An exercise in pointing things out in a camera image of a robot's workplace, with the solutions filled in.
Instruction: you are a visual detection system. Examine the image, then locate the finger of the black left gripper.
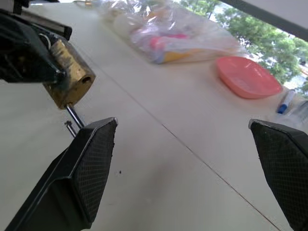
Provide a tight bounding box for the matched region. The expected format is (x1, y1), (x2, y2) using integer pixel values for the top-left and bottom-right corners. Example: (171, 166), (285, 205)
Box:
(0, 13), (67, 84)
(0, 8), (73, 40)

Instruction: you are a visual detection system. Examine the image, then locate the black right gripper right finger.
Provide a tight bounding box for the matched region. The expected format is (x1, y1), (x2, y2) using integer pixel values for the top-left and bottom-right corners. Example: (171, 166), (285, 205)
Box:
(248, 118), (308, 231)

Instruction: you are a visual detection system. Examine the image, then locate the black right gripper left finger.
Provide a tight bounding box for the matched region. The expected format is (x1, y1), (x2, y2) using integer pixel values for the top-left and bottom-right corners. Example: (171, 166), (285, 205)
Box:
(4, 117), (119, 231)

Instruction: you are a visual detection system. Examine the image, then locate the brass padlock with steel shackle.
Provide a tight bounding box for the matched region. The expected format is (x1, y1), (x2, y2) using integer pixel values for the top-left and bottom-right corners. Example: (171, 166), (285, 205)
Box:
(42, 39), (97, 138)

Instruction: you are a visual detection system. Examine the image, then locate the blue and white marker pen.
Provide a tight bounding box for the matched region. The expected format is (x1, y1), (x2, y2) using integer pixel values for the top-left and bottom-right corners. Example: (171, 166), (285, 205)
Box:
(276, 90), (296, 115)

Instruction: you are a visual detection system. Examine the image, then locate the pink plastic plate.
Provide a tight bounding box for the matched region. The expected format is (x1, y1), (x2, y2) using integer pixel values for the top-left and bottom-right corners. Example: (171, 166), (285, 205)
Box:
(215, 56), (282, 100)

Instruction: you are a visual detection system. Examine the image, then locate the clear plastic bag with items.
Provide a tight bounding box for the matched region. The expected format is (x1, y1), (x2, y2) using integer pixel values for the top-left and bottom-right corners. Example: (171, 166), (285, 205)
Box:
(101, 0), (248, 65)

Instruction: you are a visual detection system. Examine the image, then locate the thin silver key ring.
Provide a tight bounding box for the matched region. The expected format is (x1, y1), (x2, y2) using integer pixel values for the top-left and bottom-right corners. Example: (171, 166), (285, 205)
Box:
(38, 33), (52, 49)

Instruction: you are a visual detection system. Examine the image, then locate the white window frame beam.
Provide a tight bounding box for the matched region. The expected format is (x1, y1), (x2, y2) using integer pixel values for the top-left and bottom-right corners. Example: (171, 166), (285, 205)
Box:
(220, 0), (308, 40)

